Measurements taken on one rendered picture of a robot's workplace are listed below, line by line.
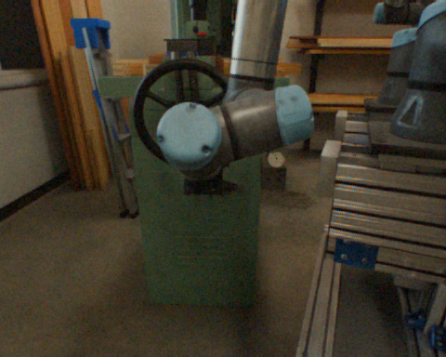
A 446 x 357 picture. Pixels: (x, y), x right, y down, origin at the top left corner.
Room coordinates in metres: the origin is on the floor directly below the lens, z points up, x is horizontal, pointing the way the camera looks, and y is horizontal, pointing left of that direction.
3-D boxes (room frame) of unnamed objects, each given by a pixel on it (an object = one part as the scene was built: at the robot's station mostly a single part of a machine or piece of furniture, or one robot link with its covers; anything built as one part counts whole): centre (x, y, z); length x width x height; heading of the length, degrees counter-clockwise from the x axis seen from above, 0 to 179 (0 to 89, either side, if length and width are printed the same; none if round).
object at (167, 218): (1.29, 0.08, 0.36); 0.58 x 0.45 x 0.71; 178
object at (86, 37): (1.88, 0.68, 0.58); 0.27 x 0.25 x 1.16; 85
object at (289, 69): (1.16, 0.06, 0.92); 0.67 x 0.02 x 0.04; 88
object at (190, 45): (0.97, 0.09, 0.99); 0.13 x 0.11 x 0.06; 88
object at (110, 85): (1.06, 0.09, 0.87); 0.61 x 0.30 x 0.06; 88
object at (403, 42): (1.04, -0.60, 0.98); 0.13 x 0.12 x 0.14; 82
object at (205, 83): (0.97, 0.10, 0.92); 0.15 x 0.13 x 0.09; 88
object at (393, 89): (1.04, -0.59, 0.87); 0.15 x 0.15 x 0.10
